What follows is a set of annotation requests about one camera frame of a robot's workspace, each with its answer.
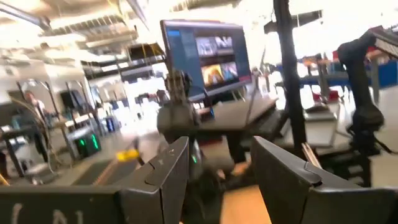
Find computer tower green lights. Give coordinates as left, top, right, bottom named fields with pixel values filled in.
left=73, top=132, right=103, bottom=160

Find computer monitor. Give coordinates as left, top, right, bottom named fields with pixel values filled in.
left=160, top=19, right=253, bottom=102

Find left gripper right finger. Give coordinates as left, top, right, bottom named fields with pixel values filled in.
left=250, top=135, right=398, bottom=224

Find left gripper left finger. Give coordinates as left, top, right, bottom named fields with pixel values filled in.
left=0, top=136, right=190, bottom=224

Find person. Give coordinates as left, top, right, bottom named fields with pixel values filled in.
left=23, top=90, right=50, bottom=162

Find grey desk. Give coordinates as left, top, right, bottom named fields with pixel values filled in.
left=198, top=98, right=279, bottom=134

